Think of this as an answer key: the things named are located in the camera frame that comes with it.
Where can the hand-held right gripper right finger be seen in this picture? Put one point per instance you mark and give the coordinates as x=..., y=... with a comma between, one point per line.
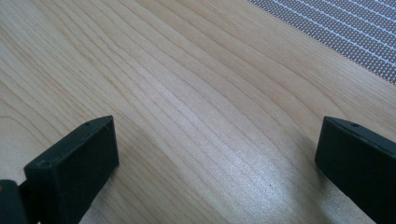
x=364, y=168

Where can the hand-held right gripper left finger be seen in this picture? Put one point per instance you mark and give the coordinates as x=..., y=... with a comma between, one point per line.
x=74, y=174

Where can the grey striped placemat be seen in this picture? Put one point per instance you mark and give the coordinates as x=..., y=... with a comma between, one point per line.
x=342, y=25

